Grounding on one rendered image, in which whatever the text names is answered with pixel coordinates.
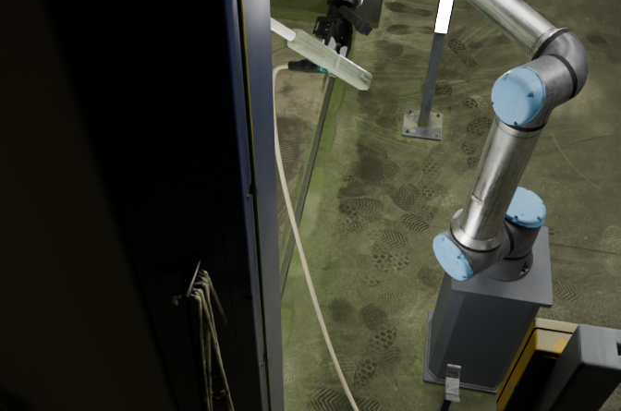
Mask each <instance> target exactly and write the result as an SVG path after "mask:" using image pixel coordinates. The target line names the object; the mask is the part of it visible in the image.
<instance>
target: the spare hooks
mask: <svg viewBox="0 0 621 411"><path fill-rule="evenodd" d="M202 260H203V256H202V255H198V256H197V259H196V260H195V262H194V261H192V260H187V264H188V265H186V266H185V267H184V268H183V270H182V273H181V283H180V287H179V288H178V289H177V290H176V291H175V293H174V294H173V295H171V296H170V300H171V303H172V304H174V305H176V306H177V305H178V301H177V298H178V299H180V298H181V296H183V298H184V299H186V300H187V299H189V297H190V296H191V297H193V298H194V299H195V300H196V303H197V310H198V324H199V336H200V343H201V370H202V379H203V382H202V398H201V400H202V401H203V402H204V403H206V404H207V411H213V401H214V400H216V399H217V400H219V399H220V398H221V397H224V396H225V397H226V400H227V405H228V411H234V407H233V403H232V400H231V397H230V391H229V389H228V385H227V382H226V376H225V371H224V368H223V362H222V359H221V356H220V349H219V345H218V341H217V334H216V330H215V326H214V321H213V312H212V307H211V303H210V297H209V295H210V289H211V292H212V295H213V299H214V301H215V302H216V304H217V307H218V309H219V311H220V313H221V315H222V317H223V319H224V322H225V324H227V319H226V316H225V313H224V310H223V307H222V305H221V304H220V302H219V298H218V296H217V294H216V292H215V290H214V288H213V284H212V281H211V278H210V276H209V274H208V273H207V271H205V270H204V269H202V268H201V263H202ZM197 277H198V278H199V279H200V280H199V279H197ZM188 278H189V281H188V282H186V279H188ZM195 281H198V282H195ZM194 285H201V286H203V288H204V289H203V291H202V290H201V289H199V288H194V287H193V286H194ZM191 291H193V293H194V295H193V294H192V293H191ZM201 305H202V308H203V328H202V313H201ZM211 336H212V342H213V349H214V351H215V354H216V358H217V362H218V366H219V368H220V371H219V372H213V371H212V368H211ZM207 375H208V386H207ZM212 376H214V377H221V376H222V380H223V383H224V386H225V389H224V390H222V391H221V392H220V393H214V392H213V391H212ZM208 396H209V397H208Z"/></svg>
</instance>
